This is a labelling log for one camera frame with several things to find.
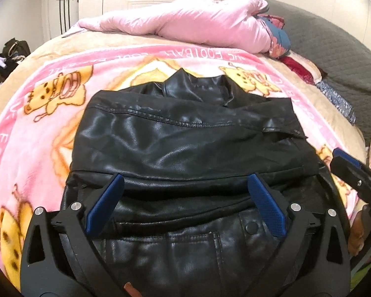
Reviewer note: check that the black leather jacket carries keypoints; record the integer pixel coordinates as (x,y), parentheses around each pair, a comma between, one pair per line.
(185,148)

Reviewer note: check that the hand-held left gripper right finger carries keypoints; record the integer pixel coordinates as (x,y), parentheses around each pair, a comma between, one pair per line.
(267,207)

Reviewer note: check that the blue white patterned cloth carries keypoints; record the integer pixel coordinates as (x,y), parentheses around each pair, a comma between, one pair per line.
(337,99)

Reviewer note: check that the dark bag on floor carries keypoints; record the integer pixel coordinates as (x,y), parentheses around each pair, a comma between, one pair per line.
(12,49)

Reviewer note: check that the grey quilted bedspread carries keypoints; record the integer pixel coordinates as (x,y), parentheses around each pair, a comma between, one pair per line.
(327,46)

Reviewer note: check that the pink cartoon printed blanket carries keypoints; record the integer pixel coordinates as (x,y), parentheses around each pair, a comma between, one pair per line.
(34,136)

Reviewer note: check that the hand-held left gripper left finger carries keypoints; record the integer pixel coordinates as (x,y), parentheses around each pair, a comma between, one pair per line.
(106,201)

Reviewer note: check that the person's right hand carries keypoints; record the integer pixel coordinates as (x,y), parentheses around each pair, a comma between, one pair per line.
(360,232)

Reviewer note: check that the pink padded quilt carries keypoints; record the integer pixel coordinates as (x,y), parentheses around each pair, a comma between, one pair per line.
(188,21)

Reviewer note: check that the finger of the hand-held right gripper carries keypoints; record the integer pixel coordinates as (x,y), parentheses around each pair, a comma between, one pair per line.
(347,168)

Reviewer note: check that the blue floral cloth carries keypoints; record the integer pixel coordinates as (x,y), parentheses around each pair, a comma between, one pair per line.
(278,40)

